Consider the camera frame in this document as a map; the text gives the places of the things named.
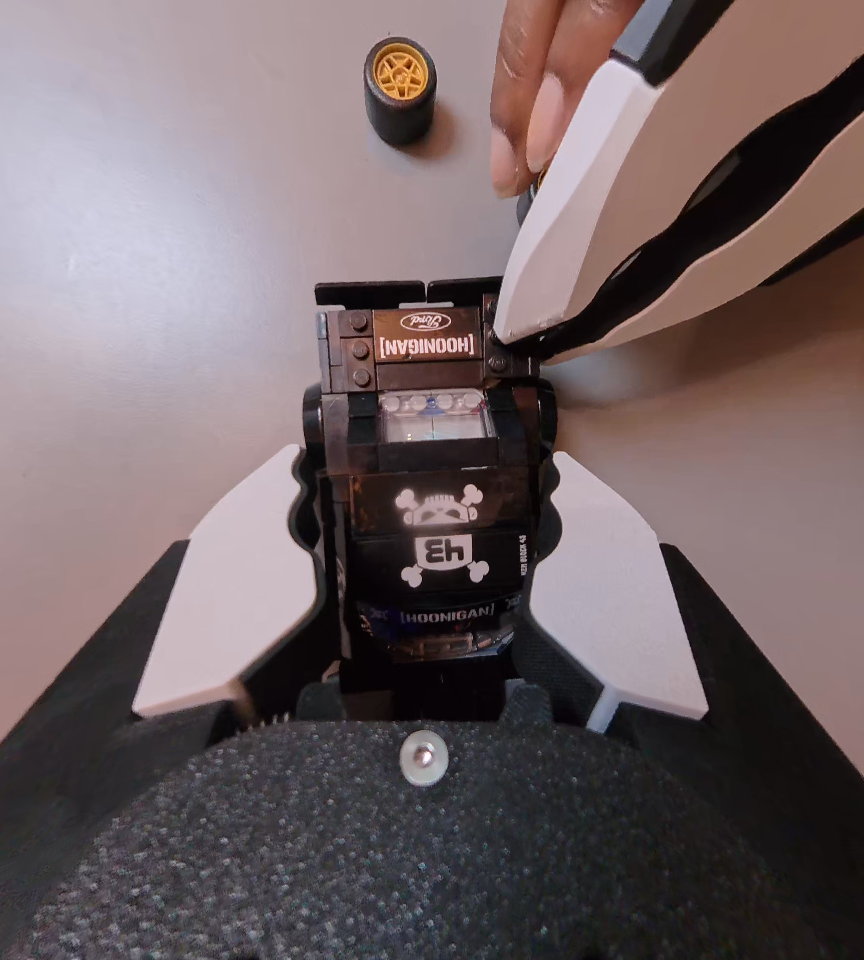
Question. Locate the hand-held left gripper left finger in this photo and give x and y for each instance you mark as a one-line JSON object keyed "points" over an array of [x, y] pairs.
{"points": [[237, 593]]}

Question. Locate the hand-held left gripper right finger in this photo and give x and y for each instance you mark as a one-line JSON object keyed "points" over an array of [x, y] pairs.
{"points": [[612, 600]]}

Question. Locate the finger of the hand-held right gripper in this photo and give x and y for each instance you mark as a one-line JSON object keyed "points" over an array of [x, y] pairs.
{"points": [[822, 195], [627, 165]]}

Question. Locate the black lego car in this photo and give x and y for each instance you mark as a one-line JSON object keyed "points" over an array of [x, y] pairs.
{"points": [[432, 450]]}

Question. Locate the black lego wheel gold hub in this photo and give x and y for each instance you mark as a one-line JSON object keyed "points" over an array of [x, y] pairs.
{"points": [[399, 87]]}

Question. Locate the person's right hand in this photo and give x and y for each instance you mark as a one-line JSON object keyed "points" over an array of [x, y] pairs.
{"points": [[552, 75]]}

